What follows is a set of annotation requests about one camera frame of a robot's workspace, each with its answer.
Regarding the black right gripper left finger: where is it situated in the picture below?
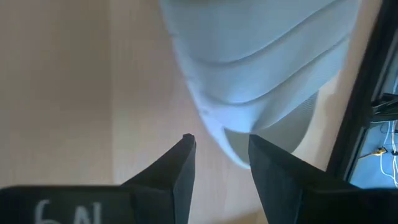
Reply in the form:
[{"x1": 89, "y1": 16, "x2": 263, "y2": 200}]
[{"x1": 121, "y1": 133, "x2": 197, "y2": 224}]

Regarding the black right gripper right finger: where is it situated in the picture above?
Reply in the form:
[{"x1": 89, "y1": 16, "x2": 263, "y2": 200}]
[{"x1": 248, "y1": 134, "x2": 398, "y2": 224}]

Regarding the grey slide sandal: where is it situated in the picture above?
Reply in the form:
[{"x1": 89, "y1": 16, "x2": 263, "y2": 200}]
[{"x1": 158, "y1": 0, "x2": 361, "y2": 170}]

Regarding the yellow plug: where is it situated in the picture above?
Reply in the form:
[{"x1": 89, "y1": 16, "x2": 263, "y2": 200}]
[{"x1": 359, "y1": 147, "x2": 388, "y2": 159}]

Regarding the white floor cable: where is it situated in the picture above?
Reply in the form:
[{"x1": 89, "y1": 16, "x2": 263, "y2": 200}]
[{"x1": 379, "y1": 120, "x2": 398, "y2": 188}]

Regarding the black aluminium table frame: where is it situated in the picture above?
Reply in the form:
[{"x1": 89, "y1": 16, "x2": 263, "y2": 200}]
[{"x1": 325, "y1": 0, "x2": 398, "y2": 182}]

